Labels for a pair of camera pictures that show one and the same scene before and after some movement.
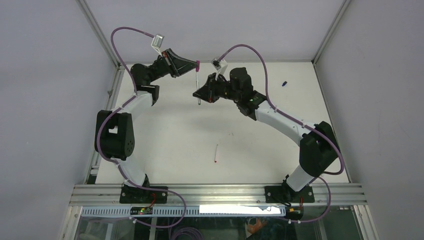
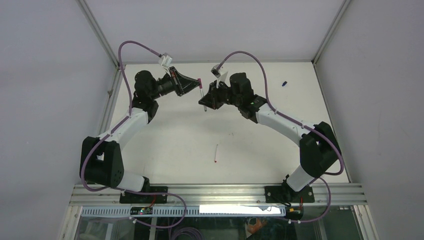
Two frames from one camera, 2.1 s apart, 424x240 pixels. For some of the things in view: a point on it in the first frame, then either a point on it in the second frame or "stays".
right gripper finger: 204,92 -> 207,100
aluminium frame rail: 219,194 stays
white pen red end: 215,161 stays
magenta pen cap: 197,65 -> 200,83
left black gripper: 175,64 -> 181,84
